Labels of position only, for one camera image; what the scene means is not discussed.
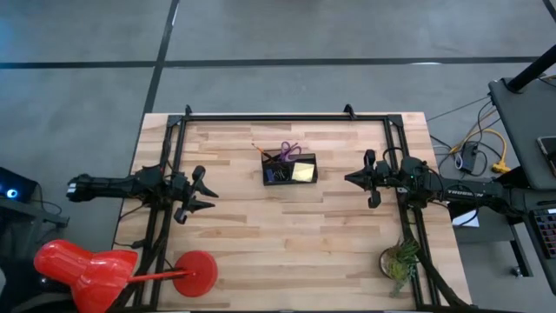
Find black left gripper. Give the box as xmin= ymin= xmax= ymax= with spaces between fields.
xmin=171 ymin=165 xmax=219 ymax=224

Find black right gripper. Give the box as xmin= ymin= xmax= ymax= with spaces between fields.
xmin=345 ymin=150 xmax=403 ymax=209

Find orange pencil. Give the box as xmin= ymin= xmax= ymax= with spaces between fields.
xmin=250 ymin=143 xmax=275 ymax=161

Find purple scissors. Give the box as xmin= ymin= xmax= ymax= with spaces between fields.
xmin=277 ymin=141 xmax=303 ymax=163

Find black mesh desk organizer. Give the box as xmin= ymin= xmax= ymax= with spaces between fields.
xmin=261 ymin=149 xmax=319 ymax=187

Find sticky note pad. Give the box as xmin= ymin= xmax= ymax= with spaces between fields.
xmin=291 ymin=162 xmax=316 ymax=183

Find potted green succulent plant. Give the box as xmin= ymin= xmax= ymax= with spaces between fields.
xmin=379 ymin=237 xmax=421 ymax=297

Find black power adapter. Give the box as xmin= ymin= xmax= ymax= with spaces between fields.
xmin=460 ymin=142 xmax=480 ymax=174

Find white paper sheet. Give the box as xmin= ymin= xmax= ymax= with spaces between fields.
xmin=451 ymin=210 xmax=480 ymax=229

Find grey desk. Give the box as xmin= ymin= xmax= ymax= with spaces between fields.
xmin=488 ymin=77 xmax=556 ymax=192

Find smartphone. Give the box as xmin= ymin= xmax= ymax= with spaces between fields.
xmin=537 ymin=135 xmax=556 ymax=175

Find keyboard with lit keys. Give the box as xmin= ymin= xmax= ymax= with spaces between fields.
xmin=527 ymin=207 xmax=556 ymax=262

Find black device with blue light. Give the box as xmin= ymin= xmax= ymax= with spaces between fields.
xmin=0 ymin=167 xmax=39 ymax=204

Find black pole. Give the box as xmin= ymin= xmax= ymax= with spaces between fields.
xmin=506 ymin=43 xmax=556 ymax=94

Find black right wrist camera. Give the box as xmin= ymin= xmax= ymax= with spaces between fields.
xmin=399 ymin=156 xmax=427 ymax=184

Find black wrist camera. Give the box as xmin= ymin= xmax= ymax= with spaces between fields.
xmin=135 ymin=166 xmax=165 ymax=188
xmin=399 ymin=156 xmax=427 ymax=184

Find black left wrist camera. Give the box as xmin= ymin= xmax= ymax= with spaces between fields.
xmin=135 ymin=166 xmax=165 ymax=188

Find black aluminium table frame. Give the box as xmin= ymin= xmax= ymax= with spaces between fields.
xmin=106 ymin=103 xmax=474 ymax=313

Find yellow cable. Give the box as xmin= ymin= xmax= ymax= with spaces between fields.
xmin=449 ymin=128 xmax=513 ymax=174

